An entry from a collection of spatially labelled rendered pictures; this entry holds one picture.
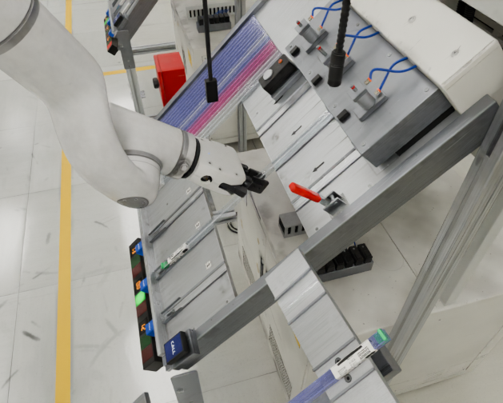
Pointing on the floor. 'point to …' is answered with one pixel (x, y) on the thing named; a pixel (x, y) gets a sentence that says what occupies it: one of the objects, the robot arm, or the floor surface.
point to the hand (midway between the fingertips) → (254, 181)
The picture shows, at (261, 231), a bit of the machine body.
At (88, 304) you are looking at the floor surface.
